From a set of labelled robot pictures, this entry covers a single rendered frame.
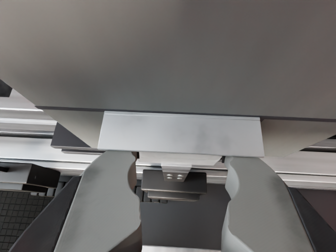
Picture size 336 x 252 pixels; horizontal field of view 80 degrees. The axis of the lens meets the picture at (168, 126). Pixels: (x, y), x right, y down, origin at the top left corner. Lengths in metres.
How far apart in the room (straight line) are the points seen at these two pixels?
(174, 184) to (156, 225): 0.34
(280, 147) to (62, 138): 0.19
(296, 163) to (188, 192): 0.25
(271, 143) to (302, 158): 0.36
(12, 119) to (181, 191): 0.27
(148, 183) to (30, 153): 0.28
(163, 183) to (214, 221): 0.36
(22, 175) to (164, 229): 0.43
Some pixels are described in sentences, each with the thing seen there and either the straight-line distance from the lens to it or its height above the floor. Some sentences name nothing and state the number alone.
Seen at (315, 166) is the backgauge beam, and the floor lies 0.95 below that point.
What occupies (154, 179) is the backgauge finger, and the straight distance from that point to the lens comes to 0.38.
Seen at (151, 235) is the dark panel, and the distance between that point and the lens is 0.71.
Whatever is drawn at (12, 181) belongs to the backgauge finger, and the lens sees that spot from 0.48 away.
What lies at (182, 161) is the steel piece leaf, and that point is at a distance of 0.22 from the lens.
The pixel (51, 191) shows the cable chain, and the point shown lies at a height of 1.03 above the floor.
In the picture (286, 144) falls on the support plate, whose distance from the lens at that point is 0.18.
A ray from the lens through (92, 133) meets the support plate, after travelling 0.16.
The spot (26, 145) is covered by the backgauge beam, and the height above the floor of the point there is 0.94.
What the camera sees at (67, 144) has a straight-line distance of 0.22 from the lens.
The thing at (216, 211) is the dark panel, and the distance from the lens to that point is 0.72.
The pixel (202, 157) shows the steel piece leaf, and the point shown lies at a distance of 0.20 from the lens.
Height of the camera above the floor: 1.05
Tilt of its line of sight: 22 degrees down
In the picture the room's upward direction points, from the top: 177 degrees counter-clockwise
